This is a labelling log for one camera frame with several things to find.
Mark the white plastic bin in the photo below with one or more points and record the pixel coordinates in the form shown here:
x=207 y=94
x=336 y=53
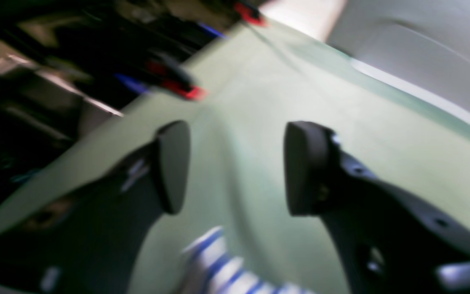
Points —
x=421 y=47

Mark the red black middle clamp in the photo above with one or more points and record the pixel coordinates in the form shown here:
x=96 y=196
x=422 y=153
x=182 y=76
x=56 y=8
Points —
x=249 y=13

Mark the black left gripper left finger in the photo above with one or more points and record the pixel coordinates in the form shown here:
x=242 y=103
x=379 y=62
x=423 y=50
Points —
x=87 y=241

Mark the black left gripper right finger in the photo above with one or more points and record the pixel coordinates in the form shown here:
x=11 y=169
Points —
x=388 y=240

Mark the red black clamp left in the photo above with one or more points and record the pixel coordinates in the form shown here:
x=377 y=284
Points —
x=168 y=74

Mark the green table cloth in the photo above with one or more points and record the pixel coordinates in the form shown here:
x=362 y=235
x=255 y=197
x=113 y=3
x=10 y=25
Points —
x=257 y=80

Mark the red black clamp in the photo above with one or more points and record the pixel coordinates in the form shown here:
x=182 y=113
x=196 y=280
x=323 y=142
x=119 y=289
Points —
x=249 y=13
x=168 y=74

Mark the blue white striped t-shirt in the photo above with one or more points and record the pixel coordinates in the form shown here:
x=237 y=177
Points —
x=211 y=269

